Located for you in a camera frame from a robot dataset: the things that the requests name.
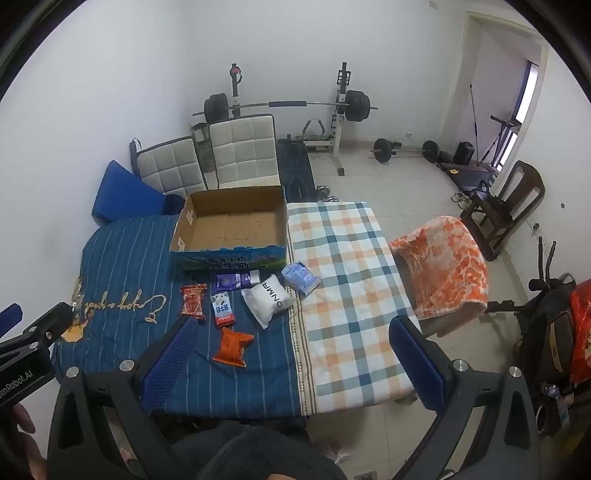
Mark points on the black speaker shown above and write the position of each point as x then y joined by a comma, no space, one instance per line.
464,153

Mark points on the blue cushion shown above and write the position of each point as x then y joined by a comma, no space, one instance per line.
120,194

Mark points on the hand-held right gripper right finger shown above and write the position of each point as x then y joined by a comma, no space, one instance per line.
415,360

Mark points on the white zip pouch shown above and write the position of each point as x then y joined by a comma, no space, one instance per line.
265,300

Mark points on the plaid mattress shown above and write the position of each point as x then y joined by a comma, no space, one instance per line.
341,277

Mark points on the racked barbell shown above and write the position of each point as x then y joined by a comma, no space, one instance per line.
355,106

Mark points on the orange snack packet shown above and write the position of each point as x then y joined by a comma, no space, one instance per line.
231,348

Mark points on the purple toothpaste tube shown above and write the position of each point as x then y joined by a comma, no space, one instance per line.
231,280

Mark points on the white weight rack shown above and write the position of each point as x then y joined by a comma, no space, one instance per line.
336,136

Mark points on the red bag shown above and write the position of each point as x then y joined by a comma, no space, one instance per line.
581,332

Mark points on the dark blue bench pad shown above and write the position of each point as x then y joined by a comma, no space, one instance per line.
295,168

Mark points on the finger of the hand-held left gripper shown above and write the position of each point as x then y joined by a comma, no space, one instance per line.
9,317
46,323

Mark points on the blue striped blanket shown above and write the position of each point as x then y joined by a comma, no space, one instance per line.
115,258

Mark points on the blue white tissue packet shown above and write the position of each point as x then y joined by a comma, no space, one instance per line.
300,277

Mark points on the black exercise bike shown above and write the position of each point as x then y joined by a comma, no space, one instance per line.
549,323

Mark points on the short floor barbell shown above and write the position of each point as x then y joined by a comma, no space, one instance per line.
383,150

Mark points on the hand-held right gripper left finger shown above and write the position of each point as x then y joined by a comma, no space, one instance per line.
171,360

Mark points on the small milk carton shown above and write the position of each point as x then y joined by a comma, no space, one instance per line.
223,309

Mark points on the dark blue cloth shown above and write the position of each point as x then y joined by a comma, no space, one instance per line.
173,204

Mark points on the pair of shoes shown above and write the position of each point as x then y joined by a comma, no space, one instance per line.
461,197

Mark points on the dark wooden chair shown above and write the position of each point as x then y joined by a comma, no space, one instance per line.
526,184

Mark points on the white quilted chair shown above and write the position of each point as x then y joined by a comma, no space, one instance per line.
168,166
244,147

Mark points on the orange floral towel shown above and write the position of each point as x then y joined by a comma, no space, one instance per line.
443,263

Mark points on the person's left hand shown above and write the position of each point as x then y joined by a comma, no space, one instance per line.
23,427

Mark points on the cardboard box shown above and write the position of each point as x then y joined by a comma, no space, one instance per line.
231,226

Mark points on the red snack packet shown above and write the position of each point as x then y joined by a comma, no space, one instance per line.
193,302

